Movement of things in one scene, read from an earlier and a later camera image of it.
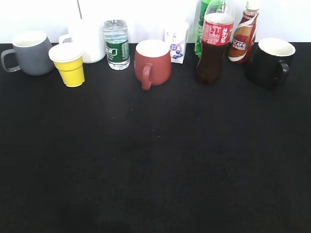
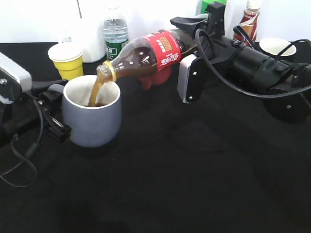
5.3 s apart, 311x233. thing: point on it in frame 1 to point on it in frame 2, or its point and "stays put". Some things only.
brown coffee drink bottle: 245,34 stays put
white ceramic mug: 91,36 stays put
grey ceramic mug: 34,53 to 93,126
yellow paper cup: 68,58 stays put
